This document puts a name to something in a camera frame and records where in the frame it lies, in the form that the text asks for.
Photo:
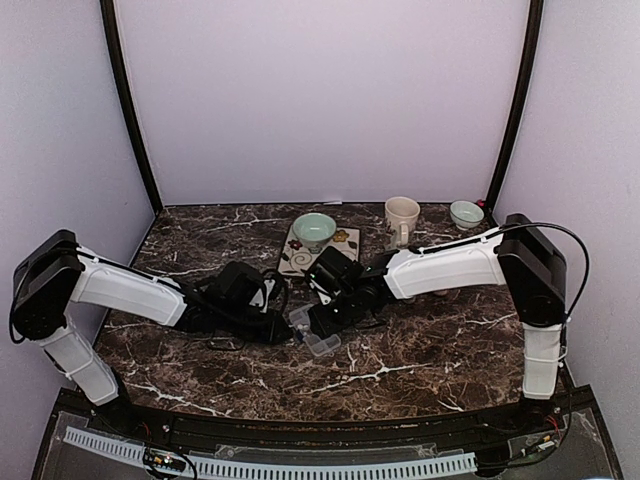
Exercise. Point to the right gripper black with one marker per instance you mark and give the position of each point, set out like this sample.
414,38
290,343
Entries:
323,325

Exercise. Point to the black front table rail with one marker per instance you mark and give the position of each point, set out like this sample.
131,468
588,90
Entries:
486,429

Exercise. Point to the white slotted cable duct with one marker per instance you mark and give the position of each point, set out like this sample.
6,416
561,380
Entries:
165,464

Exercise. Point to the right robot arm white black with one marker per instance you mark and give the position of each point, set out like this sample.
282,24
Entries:
517,255

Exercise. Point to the beige ceramic mug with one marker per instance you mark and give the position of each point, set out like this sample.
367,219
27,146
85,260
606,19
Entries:
401,216

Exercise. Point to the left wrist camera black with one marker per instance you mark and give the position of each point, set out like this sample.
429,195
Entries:
274,287

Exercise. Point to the clear plastic pill organizer box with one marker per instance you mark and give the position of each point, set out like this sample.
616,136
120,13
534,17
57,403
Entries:
300,322

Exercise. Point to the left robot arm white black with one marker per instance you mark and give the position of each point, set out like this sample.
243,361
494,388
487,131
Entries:
239,300

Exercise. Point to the square floral ceramic plate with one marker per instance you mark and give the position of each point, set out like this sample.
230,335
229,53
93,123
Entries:
294,258

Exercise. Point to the right black frame post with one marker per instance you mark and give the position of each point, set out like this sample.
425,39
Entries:
516,111

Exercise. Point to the left black frame post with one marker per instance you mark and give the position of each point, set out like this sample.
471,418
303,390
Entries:
126,101

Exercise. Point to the black frame post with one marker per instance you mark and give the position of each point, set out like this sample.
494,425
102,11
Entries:
516,111
126,101

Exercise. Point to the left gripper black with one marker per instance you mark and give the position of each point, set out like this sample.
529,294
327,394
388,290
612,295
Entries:
275,323

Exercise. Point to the small green bowl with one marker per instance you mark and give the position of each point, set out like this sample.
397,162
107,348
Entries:
466,215

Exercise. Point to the green ceramic bowl on plate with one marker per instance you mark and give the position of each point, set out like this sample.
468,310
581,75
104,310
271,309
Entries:
314,231

